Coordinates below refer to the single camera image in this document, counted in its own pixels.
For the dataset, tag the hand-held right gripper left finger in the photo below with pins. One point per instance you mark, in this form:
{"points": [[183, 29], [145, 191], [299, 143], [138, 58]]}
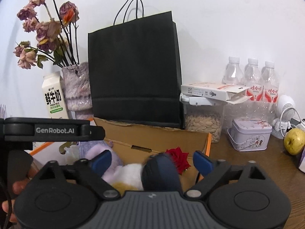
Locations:
{"points": [[101, 163]]}

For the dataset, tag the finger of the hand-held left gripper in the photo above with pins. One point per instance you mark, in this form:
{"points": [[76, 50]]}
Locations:
{"points": [[21, 130]]}

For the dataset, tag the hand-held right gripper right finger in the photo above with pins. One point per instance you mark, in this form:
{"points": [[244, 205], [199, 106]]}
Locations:
{"points": [[202, 163]]}

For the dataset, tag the purple fluffy cloth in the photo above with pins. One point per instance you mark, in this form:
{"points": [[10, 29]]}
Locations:
{"points": [[113, 164]]}

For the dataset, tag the red artificial rose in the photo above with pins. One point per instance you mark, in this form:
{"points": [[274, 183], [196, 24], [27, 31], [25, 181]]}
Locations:
{"points": [[178, 159]]}

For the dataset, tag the yellow and white plush toy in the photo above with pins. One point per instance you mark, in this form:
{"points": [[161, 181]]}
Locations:
{"points": [[129, 175]]}

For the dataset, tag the navy zipper pouch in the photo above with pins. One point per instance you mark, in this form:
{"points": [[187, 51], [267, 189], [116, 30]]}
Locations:
{"points": [[159, 174]]}

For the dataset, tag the orange cardboard box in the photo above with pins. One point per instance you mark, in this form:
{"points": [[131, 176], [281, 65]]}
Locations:
{"points": [[147, 138]]}

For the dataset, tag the person's left hand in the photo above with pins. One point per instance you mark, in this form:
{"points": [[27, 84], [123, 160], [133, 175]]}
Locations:
{"points": [[20, 187]]}

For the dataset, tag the clear container of seeds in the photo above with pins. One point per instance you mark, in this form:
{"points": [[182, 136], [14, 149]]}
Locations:
{"points": [[202, 124]]}

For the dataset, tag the white milk carton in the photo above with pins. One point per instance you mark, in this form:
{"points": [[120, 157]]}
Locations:
{"points": [[54, 97]]}

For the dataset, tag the white printed tin box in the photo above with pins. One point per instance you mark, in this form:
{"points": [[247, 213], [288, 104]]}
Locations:
{"points": [[249, 134]]}

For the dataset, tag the purple glazed vase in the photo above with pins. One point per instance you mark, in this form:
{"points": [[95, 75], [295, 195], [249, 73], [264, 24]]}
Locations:
{"points": [[77, 93]]}

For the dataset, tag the clear plastic wrap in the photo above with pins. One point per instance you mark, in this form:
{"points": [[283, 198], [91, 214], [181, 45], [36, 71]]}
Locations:
{"points": [[250, 111]]}

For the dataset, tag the white flat paper box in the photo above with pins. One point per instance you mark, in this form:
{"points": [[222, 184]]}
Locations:
{"points": [[207, 91]]}

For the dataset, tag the black paper shopping bag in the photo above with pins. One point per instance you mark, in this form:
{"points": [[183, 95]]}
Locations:
{"points": [[133, 76]]}

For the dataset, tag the yellow green apple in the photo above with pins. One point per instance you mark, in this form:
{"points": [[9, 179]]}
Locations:
{"points": [[294, 142]]}

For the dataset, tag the clear water bottle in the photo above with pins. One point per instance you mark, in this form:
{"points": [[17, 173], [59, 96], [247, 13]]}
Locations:
{"points": [[233, 72], [271, 83], [253, 81]]}

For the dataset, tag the small white desk fan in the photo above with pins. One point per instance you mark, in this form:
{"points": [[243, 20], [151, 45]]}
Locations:
{"points": [[284, 114]]}

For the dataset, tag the purple tissue pack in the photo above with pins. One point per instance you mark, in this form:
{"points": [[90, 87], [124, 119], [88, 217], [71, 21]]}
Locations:
{"points": [[302, 158]]}

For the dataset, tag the dried pink rose bouquet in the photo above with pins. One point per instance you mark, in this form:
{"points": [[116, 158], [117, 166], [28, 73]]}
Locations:
{"points": [[45, 28]]}

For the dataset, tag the purple flower wall decoration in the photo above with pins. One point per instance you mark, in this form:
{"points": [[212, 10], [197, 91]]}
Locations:
{"points": [[2, 111]]}

